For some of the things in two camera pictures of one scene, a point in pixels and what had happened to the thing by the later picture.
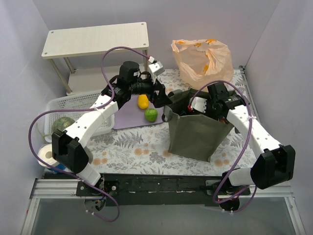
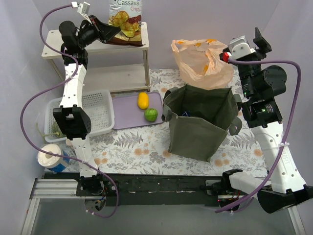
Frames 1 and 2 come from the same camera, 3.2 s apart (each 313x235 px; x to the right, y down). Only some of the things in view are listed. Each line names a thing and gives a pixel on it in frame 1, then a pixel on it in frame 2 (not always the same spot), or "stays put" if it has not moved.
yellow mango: x=143 y=101 stays put
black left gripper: x=158 y=91 to x=98 y=28
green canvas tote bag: x=196 y=136 stays put
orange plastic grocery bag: x=201 y=61 stays put
